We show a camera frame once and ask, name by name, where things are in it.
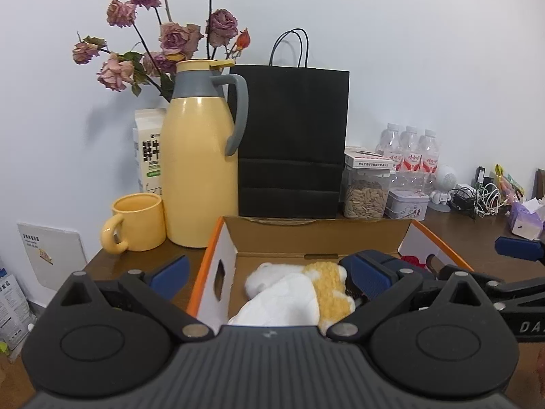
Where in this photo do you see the dark blue case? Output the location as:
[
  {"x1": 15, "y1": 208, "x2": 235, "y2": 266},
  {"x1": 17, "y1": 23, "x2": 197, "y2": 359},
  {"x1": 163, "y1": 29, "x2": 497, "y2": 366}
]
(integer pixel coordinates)
[{"x1": 359, "y1": 249, "x2": 404, "y2": 271}]

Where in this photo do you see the yellow white plush cat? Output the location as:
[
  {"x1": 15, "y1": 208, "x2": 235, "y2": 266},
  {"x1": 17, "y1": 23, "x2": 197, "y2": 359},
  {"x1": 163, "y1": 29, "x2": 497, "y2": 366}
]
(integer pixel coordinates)
[{"x1": 245, "y1": 261, "x2": 357, "y2": 333}]

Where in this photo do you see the red artificial rose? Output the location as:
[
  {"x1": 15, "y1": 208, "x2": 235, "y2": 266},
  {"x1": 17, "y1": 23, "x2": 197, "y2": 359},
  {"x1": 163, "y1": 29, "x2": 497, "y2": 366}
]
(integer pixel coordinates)
[{"x1": 401, "y1": 256, "x2": 427, "y2": 269}]

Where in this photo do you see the white plastic pouch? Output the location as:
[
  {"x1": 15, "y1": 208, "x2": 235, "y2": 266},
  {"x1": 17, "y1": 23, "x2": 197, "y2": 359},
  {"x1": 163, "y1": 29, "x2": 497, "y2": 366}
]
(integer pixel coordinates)
[{"x1": 228, "y1": 273, "x2": 320, "y2": 327}]

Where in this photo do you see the purple tissue pack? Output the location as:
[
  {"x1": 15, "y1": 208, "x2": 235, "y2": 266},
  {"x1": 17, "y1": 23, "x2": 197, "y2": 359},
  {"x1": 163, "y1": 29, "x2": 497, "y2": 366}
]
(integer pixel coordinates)
[{"x1": 508, "y1": 198, "x2": 544, "y2": 241}]

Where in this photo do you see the yellow ceramic mug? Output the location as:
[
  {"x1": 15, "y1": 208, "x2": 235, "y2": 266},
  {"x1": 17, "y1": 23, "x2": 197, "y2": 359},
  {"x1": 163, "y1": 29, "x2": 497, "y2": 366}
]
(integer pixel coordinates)
[{"x1": 100, "y1": 193, "x2": 166, "y2": 255}]

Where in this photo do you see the red cardboard box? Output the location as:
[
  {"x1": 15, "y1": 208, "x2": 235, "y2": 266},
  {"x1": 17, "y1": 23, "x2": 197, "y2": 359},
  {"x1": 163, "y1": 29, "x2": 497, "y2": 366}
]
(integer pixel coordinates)
[{"x1": 187, "y1": 216, "x2": 473, "y2": 331}]

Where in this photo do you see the clear seed container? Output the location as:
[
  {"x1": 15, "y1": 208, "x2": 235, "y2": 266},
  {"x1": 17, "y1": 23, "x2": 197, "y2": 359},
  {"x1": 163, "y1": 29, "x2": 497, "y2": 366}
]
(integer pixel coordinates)
[{"x1": 344, "y1": 168, "x2": 391, "y2": 221}]

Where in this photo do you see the small white tin box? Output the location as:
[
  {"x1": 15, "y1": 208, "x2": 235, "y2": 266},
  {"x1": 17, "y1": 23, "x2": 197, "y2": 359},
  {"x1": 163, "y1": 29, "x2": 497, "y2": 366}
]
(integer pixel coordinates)
[{"x1": 384, "y1": 188, "x2": 430, "y2": 221}]

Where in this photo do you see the white robot figurine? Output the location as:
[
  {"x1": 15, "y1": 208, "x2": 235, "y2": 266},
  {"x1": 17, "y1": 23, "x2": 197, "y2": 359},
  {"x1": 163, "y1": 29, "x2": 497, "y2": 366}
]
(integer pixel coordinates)
[{"x1": 429, "y1": 164, "x2": 457, "y2": 213}]

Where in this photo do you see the white red flat box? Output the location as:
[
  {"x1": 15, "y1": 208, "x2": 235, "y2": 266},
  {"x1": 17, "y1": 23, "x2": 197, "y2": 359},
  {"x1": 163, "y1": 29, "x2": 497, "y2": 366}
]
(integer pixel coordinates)
[{"x1": 345, "y1": 147, "x2": 395, "y2": 171}]

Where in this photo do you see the left water bottle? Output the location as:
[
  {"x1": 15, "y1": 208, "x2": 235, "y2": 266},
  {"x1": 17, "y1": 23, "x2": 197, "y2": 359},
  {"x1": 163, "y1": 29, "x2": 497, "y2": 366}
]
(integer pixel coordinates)
[{"x1": 375, "y1": 123, "x2": 403, "y2": 162}]

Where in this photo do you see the water bottle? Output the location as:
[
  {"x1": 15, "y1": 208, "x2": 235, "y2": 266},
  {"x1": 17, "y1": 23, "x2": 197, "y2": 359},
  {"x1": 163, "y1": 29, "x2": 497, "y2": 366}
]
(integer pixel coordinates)
[
  {"x1": 375, "y1": 123, "x2": 403, "y2": 162},
  {"x1": 418, "y1": 129, "x2": 440, "y2": 194},
  {"x1": 394, "y1": 126, "x2": 421, "y2": 188}
]

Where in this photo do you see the black paper bag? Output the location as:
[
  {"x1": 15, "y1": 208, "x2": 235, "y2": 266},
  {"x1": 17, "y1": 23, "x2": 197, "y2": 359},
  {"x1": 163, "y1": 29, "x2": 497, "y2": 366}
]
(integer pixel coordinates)
[{"x1": 231, "y1": 28, "x2": 350, "y2": 219}]

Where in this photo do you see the middle water bottle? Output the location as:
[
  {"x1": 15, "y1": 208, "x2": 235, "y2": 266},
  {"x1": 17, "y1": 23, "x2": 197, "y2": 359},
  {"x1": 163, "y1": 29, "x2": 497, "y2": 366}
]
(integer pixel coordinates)
[{"x1": 394, "y1": 126, "x2": 421, "y2": 188}]

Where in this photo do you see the right water bottle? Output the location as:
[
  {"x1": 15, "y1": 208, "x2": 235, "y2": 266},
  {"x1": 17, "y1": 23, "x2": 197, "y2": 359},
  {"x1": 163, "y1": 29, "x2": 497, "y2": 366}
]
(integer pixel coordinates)
[{"x1": 418, "y1": 129, "x2": 440, "y2": 194}]

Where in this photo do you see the white milk carton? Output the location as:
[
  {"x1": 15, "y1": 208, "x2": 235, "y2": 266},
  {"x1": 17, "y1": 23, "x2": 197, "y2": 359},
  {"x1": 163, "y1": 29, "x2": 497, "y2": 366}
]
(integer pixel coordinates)
[{"x1": 132, "y1": 108, "x2": 166, "y2": 196}]

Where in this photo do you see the blue white package on floor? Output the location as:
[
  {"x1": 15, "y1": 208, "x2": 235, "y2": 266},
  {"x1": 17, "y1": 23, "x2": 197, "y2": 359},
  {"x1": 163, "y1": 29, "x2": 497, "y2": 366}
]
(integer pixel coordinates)
[{"x1": 0, "y1": 274, "x2": 33, "y2": 350}]

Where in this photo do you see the yellow thermos jug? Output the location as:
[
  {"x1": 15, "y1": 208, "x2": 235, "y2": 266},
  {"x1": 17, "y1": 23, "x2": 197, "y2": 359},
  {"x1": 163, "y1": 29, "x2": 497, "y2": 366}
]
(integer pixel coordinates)
[{"x1": 160, "y1": 59, "x2": 249, "y2": 248}]

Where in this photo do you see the dried pink rose bouquet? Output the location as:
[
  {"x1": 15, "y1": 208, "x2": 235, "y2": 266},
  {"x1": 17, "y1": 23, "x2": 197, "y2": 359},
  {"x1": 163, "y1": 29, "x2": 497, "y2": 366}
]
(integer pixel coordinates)
[{"x1": 72, "y1": 0, "x2": 251, "y2": 101}]

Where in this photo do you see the tangled cables pile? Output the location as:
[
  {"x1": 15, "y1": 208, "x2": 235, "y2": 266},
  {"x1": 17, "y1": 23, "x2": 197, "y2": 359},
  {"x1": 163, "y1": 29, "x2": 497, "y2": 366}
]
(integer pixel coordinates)
[{"x1": 450, "y1": 182, "x2": 510, "y2": 219}]

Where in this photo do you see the white board by wall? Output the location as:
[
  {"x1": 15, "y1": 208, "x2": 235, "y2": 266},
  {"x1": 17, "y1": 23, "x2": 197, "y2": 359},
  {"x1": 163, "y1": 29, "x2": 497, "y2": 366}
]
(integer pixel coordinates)
[{"x1": 18, "y1": 223, "x2": 87, "y2": 291}]

